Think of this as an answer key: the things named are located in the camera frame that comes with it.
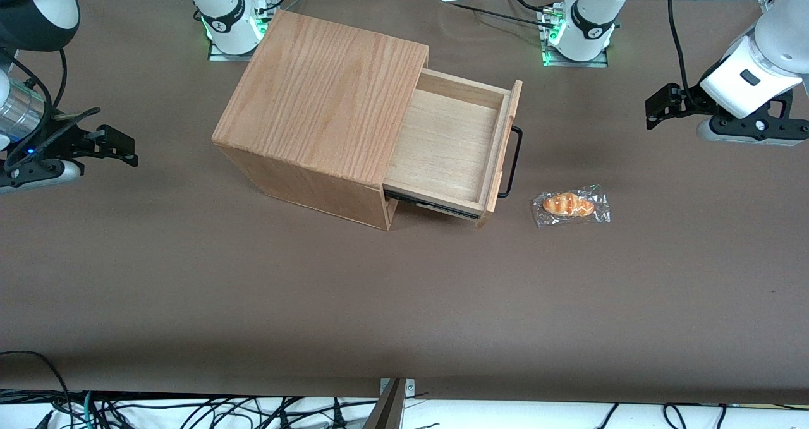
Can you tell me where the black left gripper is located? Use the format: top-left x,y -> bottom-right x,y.
645,83 -> 719,131

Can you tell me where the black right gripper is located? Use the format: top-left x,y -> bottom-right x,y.
35,117 -> 139,168

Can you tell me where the black metal drawer handle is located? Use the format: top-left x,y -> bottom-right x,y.
497,125 -> 524,200

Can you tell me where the wooden drawer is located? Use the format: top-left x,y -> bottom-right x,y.
382,67 -> 525,229

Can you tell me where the plastic-wrapped bread roll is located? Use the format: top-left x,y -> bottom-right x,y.
532,184 -> 612,229

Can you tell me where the oak wooden cabinet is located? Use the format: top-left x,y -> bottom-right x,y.
211,9 -> 432,231

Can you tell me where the brown table cover sheet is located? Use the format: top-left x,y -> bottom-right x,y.
0,0 -> 809,406

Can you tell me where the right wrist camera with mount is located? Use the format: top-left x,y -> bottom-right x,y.
0,157 -> 83,195

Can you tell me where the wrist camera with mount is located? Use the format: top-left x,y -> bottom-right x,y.
0,157 -> 83,195
696,90 -> 809,147

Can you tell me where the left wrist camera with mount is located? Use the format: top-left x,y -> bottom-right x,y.
696,90 -> 809,147

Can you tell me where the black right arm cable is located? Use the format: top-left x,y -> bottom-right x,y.
0,47 -> 103,166

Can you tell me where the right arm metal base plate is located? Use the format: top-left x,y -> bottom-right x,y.
207,4 -> 279,63

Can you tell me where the long black table cable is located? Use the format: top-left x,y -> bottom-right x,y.
436,0 -> 558,29

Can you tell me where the black looped cable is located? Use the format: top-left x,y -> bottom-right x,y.
0,351 -> 72,418

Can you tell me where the brown wedge post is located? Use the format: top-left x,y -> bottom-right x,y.
363,378 -> 406,429

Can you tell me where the silver metal bracket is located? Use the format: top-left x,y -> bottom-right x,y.
379,378 -> 416,399

